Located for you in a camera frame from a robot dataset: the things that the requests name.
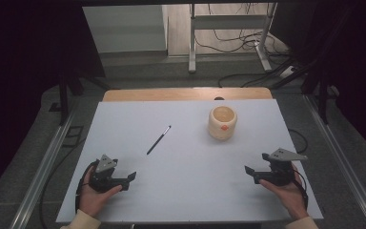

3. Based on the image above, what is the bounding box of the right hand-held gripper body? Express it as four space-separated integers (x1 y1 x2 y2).
261 147 309 187

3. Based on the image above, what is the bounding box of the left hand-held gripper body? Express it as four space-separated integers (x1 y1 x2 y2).
89 154 124 194

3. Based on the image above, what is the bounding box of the thin black brush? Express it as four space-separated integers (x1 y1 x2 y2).
146 124 173 156

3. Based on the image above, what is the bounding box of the cream ribbed cup orange knob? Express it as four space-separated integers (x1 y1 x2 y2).
207 105 238 141

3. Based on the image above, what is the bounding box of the person's left hand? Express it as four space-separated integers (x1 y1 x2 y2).
77 165 124 219

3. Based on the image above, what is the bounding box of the person's right hand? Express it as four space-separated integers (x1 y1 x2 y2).
259 164 310 220

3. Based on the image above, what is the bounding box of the white table board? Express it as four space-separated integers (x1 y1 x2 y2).
55 98 325 224

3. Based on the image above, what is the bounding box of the black stand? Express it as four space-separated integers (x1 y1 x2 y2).
48 60 112 126
300 60 341 126

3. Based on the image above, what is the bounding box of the white power strip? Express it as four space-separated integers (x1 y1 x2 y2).
278 65 298 79

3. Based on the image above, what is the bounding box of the black curtain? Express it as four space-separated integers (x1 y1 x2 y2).
268 0 366 163
0 0 107 204

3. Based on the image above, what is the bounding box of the grey cabinet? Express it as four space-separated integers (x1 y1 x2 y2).
82 4 169 54

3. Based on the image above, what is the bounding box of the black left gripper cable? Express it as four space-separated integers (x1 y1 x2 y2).
74 159 99 215

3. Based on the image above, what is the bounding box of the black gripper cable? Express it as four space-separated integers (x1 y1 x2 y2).
293 169 310 211
74 159 99 215

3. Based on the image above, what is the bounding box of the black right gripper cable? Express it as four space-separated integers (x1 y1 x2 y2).
293 169 310 211

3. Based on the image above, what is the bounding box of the black floor cable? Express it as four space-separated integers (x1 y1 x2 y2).
38 137 88 229
287 128 309 155

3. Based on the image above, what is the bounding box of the aluminium floor rail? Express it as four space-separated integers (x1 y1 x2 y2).
302 94 366 229
9 106 79 229

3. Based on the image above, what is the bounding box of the tangle of black cables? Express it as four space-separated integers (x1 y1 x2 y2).
193 3 299 90

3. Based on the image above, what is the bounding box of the white metal desk frame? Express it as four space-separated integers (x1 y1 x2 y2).
188 2 279 74

